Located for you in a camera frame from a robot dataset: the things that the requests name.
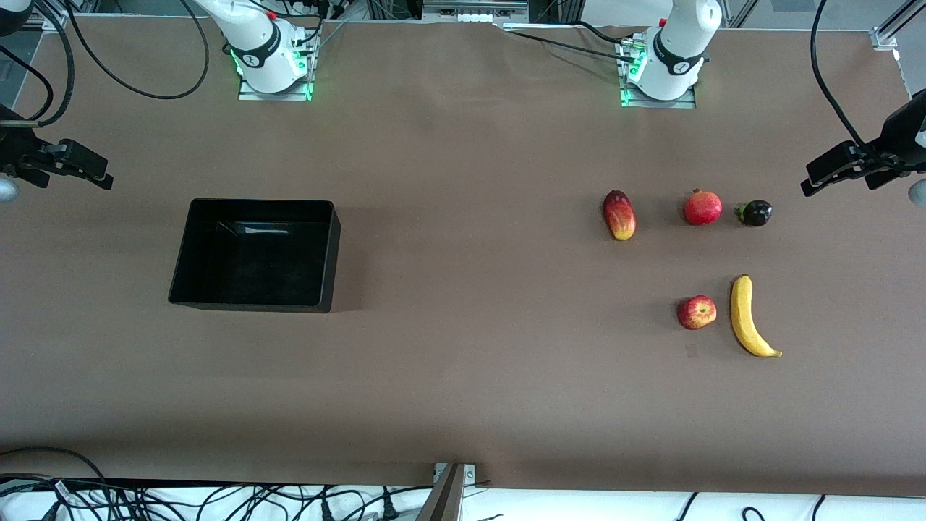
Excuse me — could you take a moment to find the yellow banana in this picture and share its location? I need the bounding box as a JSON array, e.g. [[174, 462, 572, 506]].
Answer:
[[729, 274, 783, 358]]

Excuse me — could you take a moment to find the red yellow apple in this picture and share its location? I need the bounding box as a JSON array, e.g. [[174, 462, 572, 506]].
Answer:
[[676, 295, 718, 331]]

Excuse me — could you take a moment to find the black plastic box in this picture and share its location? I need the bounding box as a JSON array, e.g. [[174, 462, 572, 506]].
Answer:
[[168, 198, 341, 314]]

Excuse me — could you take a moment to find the dark purple mangosteen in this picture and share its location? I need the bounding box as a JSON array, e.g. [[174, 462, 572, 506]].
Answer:
[[734, 199, 773, 228]]

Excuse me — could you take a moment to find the red pomegranate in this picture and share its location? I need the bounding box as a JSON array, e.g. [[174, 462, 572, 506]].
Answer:
[[683, 188, 723, 226]]

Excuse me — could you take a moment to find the red yellow mango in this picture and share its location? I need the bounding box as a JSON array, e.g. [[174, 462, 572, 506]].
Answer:
[[603, 190, 637, 242]]

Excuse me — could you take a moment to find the white power strip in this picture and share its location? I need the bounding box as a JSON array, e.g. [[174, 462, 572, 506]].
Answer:
[[423, 0, 530, 23]]

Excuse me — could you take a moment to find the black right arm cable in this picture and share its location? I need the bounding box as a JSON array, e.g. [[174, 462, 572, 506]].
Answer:
[[0, 0, 77, 130]]

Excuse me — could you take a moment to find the black looping cable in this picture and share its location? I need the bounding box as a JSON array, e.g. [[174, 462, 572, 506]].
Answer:
[[65, 0, 211, 101]]

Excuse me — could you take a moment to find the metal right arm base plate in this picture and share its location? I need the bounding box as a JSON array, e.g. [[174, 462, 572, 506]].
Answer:
[[237, 33, 315, 102]]

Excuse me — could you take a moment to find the black arc cable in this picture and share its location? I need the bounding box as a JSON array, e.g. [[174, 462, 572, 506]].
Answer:
[[0, 446, 107, 483]]

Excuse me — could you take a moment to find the black base cable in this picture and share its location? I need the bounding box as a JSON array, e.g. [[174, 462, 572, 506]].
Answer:
[[505, 20, 639, 64]]

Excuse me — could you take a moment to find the metal bracket plate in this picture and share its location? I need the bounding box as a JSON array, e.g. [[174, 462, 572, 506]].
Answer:
[[433, 462, 477, 486]]

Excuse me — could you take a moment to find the grey camera pole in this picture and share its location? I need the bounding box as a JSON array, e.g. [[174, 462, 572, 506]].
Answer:
[[415, 463, 467, 521]]

